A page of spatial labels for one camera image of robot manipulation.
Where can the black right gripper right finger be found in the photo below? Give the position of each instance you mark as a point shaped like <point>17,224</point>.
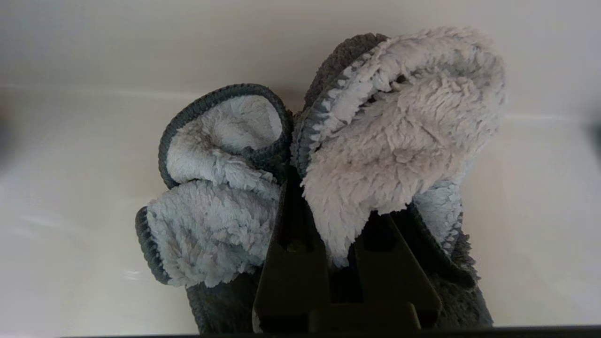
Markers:
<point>389,277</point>

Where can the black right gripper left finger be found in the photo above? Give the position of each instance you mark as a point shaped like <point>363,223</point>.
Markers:
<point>293,281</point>

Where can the grey microfibre cleaning cloth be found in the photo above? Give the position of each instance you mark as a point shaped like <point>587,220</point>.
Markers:
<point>399,141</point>

